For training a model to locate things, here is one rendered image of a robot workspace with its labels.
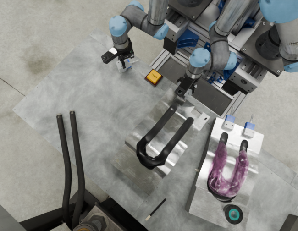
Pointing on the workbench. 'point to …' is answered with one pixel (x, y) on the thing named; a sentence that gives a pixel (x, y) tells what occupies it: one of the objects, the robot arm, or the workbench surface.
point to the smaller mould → (292, 223)
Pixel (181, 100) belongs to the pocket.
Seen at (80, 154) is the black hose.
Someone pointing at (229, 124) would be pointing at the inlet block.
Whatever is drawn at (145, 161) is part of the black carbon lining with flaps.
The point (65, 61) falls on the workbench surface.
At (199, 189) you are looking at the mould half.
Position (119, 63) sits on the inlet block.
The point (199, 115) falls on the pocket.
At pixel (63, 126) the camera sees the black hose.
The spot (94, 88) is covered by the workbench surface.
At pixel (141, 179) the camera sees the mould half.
